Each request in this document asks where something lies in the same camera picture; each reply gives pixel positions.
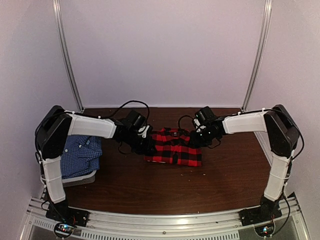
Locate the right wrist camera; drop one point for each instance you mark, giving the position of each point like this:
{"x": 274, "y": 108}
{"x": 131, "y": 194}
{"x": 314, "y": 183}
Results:
{"x": 205, "y": 115}

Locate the front aluminium frame rail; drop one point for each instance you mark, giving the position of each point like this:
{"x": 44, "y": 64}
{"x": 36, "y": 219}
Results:
{"x": 223, "y": 225}

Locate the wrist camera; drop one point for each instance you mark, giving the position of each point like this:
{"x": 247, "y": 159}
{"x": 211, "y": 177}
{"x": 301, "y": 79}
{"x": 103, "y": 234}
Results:
{"x": 134, "y": 121}
{"x": 205, "y": 115}

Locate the right aluminium corner post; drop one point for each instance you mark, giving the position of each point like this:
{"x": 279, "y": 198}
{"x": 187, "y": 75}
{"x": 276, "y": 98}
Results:
{"x": 264, "y": 31}

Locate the white plastic laundry basket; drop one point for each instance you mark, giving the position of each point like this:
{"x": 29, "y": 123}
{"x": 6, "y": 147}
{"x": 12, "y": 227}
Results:
{"x": 79, "y": 180}

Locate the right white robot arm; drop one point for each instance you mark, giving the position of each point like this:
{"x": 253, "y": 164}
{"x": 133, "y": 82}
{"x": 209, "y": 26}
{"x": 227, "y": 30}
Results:
{"x": 282, "y": 132}

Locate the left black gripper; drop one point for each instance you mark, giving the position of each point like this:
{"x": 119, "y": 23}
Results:
{"x": 146, "y": 149}

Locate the circuit board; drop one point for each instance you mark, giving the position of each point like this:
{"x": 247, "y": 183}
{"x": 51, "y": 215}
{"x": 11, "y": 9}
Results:
{"x": 265, "y": 230}
{"x": 63, "y": 230}

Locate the right circuit board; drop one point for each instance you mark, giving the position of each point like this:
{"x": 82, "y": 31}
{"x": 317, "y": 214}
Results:
{"x": 265, "y": 230}

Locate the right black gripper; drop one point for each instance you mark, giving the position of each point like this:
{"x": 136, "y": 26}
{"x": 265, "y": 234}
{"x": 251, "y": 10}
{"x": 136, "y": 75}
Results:
{"x": 195, "y": 142}

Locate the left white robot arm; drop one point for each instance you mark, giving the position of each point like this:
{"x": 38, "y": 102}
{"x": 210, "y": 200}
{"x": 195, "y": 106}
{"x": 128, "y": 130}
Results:
{"x": 59, "y": 124}

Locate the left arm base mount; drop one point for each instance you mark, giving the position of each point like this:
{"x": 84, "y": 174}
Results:
{"x": 61, "y": 212}

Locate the blue checkered shirt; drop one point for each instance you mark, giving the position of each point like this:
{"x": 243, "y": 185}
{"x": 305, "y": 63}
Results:
{"x": 81, "y": 156}

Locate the red black plaid shirt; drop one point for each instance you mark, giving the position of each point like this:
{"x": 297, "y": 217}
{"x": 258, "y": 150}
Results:
{"x": 173, "y": 146}

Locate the aluminium corner post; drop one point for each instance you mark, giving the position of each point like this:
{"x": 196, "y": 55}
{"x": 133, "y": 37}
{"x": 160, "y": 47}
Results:
{"x": 264, "y": 31}
{"x": 65, "y": 54}

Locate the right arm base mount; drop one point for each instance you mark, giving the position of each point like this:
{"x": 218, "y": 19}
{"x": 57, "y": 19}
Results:
{"x": 266, "y": 211}

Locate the left aluminium corner post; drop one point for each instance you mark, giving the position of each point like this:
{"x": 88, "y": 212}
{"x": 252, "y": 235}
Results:
{"x": 65, "y": 54}

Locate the left circuit board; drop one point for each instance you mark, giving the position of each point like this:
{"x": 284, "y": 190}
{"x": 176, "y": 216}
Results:
{"x": 63, "y": 230}

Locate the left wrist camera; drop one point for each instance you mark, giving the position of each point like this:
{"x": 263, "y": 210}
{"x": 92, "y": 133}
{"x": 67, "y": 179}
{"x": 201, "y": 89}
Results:
{"x": 134, "y": 121}

